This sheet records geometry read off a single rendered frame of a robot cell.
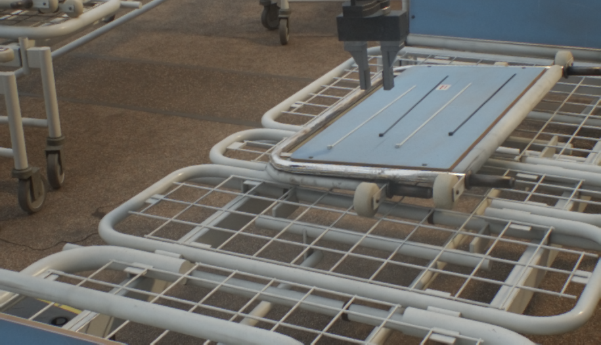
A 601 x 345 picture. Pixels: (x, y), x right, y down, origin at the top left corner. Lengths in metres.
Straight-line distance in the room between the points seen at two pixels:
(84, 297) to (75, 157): 2.64
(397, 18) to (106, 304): 1.09
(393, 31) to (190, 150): 1.78
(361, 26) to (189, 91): 2.37
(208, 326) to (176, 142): 2.77
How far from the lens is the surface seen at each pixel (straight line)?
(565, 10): 2.90
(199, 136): 3.83
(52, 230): 3.18
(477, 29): 2.97
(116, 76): 4.65
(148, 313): 1.07
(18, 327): 1.21
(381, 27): 2.04
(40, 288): 1.14
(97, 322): 1.76
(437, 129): 2.14
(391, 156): 2.01
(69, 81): 4.64
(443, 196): 1.83
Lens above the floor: 1.30
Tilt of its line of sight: 21 degrees down
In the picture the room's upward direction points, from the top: 2 degrees counter-clockwise
